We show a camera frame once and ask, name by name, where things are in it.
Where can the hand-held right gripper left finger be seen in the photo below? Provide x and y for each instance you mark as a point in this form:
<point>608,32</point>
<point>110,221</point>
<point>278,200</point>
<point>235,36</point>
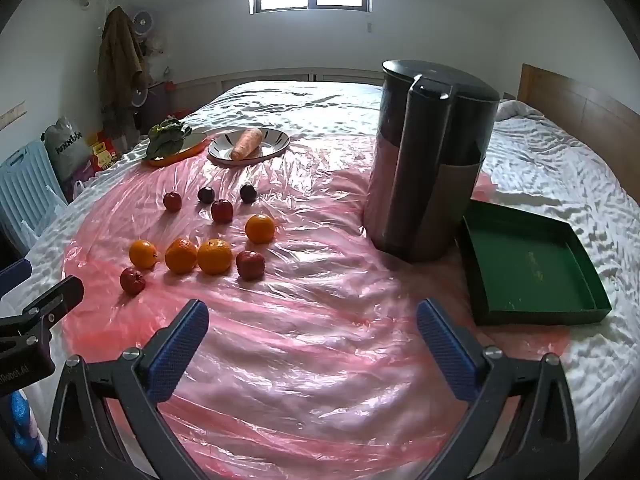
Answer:
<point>175,355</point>

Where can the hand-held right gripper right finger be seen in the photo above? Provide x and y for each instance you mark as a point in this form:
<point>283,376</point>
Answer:
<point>450,355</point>

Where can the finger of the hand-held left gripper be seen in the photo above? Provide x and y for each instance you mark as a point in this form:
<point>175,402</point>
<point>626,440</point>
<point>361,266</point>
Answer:
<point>12,271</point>
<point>50,305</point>

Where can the small red apple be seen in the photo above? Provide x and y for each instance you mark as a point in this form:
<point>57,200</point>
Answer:
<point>250,264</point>
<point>222,210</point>
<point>172,201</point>
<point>132,280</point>

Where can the orange tangerine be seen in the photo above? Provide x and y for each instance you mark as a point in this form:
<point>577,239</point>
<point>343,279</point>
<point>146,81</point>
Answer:
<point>215,256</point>
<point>143,254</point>
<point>260,228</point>
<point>181,255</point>

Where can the green tray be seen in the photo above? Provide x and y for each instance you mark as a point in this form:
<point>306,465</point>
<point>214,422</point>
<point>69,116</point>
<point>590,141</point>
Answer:
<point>530,265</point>

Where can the dark purple plum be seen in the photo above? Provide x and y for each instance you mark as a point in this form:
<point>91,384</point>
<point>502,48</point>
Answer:
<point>206,194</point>
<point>248,193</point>

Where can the person's left hand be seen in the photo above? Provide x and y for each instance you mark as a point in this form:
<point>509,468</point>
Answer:
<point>22,425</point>

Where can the light blue plastic chair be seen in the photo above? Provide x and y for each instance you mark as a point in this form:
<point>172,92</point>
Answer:
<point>25,180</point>

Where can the white plastic bag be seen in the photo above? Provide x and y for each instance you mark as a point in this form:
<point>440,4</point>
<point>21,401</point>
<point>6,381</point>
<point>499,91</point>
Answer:
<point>81,189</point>

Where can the pink plastic sheet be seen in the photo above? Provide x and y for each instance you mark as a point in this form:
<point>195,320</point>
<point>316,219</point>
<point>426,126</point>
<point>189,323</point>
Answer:
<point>300,360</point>

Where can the grey printed bag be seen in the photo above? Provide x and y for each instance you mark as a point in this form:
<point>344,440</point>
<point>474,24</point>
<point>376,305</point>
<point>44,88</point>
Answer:
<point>62,147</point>

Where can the red boxes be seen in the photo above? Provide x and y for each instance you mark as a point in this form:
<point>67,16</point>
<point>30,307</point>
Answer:
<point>100,152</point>

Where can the tall black steel canister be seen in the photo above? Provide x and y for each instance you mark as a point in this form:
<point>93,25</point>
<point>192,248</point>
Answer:
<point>425,160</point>

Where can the green leafy vegetable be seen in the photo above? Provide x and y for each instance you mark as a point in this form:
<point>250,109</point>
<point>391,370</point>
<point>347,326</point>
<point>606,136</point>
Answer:
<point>165,137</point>

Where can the orange plate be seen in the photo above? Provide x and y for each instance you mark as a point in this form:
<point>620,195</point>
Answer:
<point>196,146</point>

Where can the carrot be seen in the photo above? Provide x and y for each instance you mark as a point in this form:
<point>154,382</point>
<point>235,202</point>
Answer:
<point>246,144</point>

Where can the dark cabinet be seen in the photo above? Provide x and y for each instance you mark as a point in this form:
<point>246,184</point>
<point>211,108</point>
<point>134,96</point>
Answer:
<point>159,100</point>

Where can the brown hanging coat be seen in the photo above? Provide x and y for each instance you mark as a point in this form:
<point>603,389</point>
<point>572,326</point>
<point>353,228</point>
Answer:
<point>117,70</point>

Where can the black striped white plate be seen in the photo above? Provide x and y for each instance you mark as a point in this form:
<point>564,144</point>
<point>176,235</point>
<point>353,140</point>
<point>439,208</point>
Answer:
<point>274,142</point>

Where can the white crumpled pillow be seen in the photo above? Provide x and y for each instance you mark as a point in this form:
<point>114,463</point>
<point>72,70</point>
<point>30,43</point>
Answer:
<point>515,109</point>

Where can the wooden headboard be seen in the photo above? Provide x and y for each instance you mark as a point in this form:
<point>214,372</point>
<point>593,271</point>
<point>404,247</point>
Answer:
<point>575,105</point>

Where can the white fan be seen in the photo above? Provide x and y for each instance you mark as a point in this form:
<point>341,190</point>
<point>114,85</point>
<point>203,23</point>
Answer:
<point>142,21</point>

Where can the white bed frame panel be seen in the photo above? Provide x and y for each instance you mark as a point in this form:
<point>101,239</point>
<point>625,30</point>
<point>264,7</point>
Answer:
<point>300,76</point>

